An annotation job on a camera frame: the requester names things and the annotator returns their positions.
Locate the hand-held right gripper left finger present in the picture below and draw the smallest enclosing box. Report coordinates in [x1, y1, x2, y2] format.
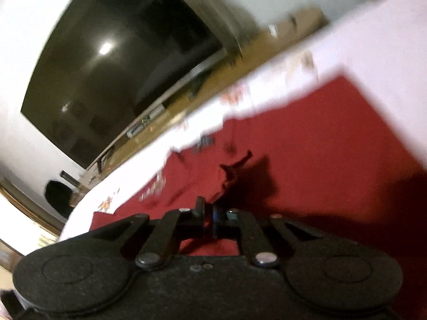
[90, 197, 214, 270]

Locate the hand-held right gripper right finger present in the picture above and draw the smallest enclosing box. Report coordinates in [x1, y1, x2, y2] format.
[214, 207, 327, 268]

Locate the wooden television stand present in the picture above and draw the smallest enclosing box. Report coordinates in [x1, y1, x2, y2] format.
[72, 7, 331, 207]

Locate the floral pink bed sheet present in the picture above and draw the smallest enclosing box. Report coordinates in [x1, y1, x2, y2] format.
[60, 0, 427, 241]

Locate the red garment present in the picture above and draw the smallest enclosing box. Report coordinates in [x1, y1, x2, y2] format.
[88, 75, 427, 320]

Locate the silver set-top box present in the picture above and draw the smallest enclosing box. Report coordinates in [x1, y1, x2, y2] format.
[126, 104, 166, 138]

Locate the black curved television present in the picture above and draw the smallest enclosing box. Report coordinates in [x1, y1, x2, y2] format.
[21, 0, 228, 170]

